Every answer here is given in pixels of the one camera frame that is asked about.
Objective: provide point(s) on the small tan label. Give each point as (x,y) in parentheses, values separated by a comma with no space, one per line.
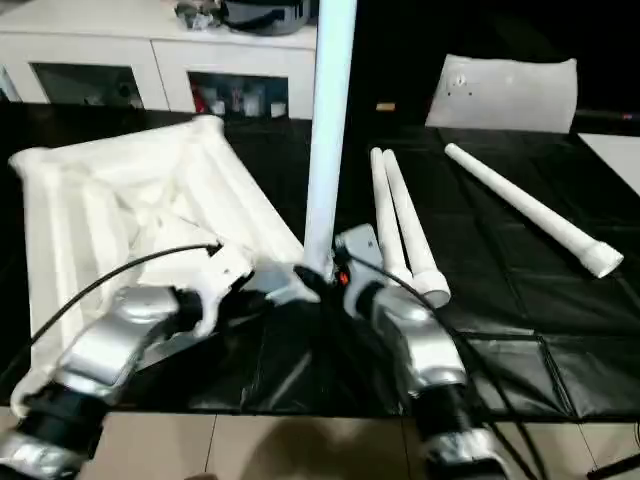
(386,107)

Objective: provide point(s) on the black bar red light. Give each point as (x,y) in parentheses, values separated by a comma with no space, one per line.
(605,116)

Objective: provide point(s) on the white flat board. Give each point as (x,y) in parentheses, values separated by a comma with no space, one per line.
(615,160)

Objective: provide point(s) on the black work mat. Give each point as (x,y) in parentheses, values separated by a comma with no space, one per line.
(525,340)

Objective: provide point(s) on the black tall cabinet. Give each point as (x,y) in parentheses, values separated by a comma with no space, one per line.
(395,55)

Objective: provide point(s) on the white printed jar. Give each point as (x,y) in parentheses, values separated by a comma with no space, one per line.
(250,103)

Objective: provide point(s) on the black tripod leg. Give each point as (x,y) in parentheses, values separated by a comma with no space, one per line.
(615,469)

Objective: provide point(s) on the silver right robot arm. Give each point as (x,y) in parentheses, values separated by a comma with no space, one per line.
(425,340)

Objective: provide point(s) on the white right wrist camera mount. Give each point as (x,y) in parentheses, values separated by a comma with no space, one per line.
(362,245)

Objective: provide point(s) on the small white cup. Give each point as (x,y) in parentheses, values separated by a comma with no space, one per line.
(217,107)
(277,109)

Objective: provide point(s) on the white plastic table leg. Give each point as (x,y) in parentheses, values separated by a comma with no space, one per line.
(327,125)
(385,215)
(525,205)
(410,225)

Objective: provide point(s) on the dark crumpled small pile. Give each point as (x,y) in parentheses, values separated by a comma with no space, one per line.
(197,15)

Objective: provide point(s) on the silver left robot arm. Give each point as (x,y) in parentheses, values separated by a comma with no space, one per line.
(100,345)

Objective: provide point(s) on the white glass-door cabinet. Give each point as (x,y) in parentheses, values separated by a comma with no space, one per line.
(150,55)

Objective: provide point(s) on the red bottle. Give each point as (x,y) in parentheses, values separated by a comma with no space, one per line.
(200,100)

